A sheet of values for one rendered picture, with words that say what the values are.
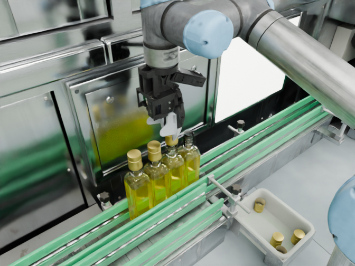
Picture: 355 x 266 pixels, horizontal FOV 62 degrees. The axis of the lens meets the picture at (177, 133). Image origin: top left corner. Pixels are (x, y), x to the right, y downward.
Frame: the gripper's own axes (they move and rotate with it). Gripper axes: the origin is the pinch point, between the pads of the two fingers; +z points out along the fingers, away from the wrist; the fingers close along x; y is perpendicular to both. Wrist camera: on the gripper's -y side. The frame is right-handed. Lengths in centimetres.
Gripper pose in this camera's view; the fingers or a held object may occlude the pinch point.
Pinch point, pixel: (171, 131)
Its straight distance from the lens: 77.5
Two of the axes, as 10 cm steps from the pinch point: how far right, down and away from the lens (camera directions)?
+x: 6.0, 5.0, -6.2
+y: -8.0, 3.8, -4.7
